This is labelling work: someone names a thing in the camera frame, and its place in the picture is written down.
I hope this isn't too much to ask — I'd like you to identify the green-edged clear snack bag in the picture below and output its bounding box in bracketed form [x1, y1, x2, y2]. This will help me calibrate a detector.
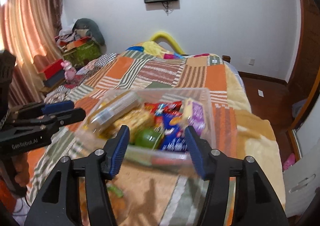
[106, 183, 124, 198]

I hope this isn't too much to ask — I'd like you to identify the clear plastic storage bin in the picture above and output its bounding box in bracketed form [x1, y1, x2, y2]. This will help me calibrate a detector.
[75, 88, 216, 169]

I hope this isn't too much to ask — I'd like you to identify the orange sleeve forearm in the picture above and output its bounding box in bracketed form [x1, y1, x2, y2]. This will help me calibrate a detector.
[0, 179, 17, 213]

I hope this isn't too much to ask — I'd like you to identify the left hand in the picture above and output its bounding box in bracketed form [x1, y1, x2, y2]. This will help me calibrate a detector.
[12, 153, 30, 187]

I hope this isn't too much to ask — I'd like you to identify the pink slipper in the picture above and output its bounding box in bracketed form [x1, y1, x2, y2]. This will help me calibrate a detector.
[283, 153, 296, 171]

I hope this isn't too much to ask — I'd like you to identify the red box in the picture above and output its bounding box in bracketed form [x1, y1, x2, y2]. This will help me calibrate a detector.
[39, 59, 63, 81]

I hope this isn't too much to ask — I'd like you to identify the pink plush toy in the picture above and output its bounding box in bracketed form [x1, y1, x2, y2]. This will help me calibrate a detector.
[61, 60, 76, 82]

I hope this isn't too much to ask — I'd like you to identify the patchwork quilt bedspread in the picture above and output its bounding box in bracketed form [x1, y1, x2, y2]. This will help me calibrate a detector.
[26, 50, 286, 226]

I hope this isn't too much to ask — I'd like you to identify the green patterned box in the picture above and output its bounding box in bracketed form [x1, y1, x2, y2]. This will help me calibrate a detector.
[62, 41, 102, 68]

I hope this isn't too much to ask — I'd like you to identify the gold-rimmed clear cookie tray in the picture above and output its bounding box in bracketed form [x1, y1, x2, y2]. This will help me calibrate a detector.
[87, 91, 140, 131]

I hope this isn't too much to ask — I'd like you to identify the blue snack bag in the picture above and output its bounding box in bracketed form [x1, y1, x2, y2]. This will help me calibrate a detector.
[159, 111, 188, 153]

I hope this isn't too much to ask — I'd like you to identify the long biscuit roll purple end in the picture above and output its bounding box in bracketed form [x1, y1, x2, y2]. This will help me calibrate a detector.
[181, 98, 206, 136]

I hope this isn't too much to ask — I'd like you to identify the clothes pile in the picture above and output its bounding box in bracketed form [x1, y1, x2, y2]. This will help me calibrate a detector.
[55, 18, 105, 48]

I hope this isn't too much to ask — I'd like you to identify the green round jelly cup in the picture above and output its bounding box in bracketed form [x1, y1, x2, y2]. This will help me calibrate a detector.
[135, 128, 163, 150]

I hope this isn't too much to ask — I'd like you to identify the cream bread slice package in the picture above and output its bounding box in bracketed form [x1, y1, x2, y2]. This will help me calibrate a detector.
[100, 108, 154, 144]

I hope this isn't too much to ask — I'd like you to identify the brown wooden door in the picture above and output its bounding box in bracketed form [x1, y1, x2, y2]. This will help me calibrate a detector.
[286, 0, 319, 131]

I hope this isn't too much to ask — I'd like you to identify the orange striped curtain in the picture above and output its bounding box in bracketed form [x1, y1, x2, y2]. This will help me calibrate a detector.
[1, 0, 62, 107]

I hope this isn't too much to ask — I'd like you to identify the red snack bag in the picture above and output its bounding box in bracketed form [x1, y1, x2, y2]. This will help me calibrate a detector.
[144, 101, 182, 123]

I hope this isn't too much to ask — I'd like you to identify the yellow pillow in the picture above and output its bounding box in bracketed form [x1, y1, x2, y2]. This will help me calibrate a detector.
[142, 31, 186, 60]

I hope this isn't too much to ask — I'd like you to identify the white cabinet with handle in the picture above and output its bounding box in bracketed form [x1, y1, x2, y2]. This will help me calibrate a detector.
[283, 144, 320, 217]

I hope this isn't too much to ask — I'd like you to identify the wall power socket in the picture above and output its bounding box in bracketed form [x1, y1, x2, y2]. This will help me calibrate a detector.
[249, 58, 255, 65]

